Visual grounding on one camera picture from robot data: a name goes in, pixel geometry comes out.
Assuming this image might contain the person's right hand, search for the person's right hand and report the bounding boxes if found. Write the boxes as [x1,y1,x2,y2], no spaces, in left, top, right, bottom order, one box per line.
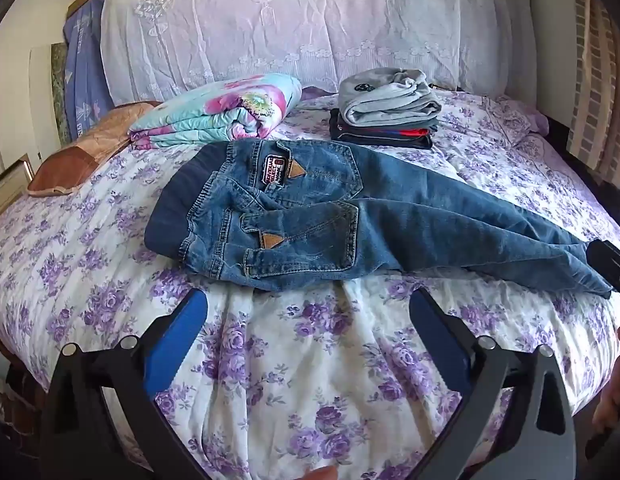
[592,325,620,441]

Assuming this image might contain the folded dark garments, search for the folded dark garments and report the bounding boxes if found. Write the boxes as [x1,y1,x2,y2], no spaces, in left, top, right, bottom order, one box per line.
[329,109,435,150]

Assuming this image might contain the person's left hand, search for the person's left hand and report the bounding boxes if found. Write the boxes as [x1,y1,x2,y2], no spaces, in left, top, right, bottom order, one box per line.
[289,466,341,480]

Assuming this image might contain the brown pillow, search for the brown pillow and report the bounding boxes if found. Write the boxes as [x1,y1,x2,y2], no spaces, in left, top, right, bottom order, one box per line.
[27,101,163,197]

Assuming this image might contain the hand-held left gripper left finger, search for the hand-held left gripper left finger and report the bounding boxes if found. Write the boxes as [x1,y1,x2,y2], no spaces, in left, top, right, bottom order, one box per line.
[40,287,211,480]

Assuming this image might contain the purple floral bed sheet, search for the purple floral bed sheet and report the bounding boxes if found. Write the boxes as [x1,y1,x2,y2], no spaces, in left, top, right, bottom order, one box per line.
[0,85,620,480]

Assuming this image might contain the brick pattern curtain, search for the brick pattern curtain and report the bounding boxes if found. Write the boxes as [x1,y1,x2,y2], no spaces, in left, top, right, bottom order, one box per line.
[565,0,620,186]

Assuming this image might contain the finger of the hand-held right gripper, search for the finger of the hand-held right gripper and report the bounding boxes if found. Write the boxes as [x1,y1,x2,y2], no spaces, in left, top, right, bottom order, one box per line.
[586,240,620,306]

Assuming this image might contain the blue denim pants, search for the blue denim pants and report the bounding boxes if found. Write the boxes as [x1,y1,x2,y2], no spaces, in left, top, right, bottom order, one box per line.
[144,139,613,297]

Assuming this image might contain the white lace headboard cover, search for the white lace headboard cover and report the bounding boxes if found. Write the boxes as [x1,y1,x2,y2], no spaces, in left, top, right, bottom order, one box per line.
[100,0,536,108]

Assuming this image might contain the lilac pillow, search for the lilac pillow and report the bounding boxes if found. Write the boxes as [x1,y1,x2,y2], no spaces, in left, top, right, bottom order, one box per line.
[482,95,548,143]

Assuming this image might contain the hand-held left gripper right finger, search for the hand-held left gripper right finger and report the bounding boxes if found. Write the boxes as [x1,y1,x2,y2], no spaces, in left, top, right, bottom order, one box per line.
[405,287,577,480]

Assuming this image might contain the folded floral quilt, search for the folded floral quilt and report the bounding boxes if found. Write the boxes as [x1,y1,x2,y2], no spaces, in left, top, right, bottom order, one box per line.
[127,73,303,150]

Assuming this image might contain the blue patterned cloth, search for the blue patterned cloth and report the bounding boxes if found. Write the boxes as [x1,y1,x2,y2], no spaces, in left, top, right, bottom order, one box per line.
[62,0,115,141]

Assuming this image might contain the folded grey garment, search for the folded grey garment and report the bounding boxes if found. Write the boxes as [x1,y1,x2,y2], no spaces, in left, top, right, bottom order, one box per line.
[337,67,443,127]

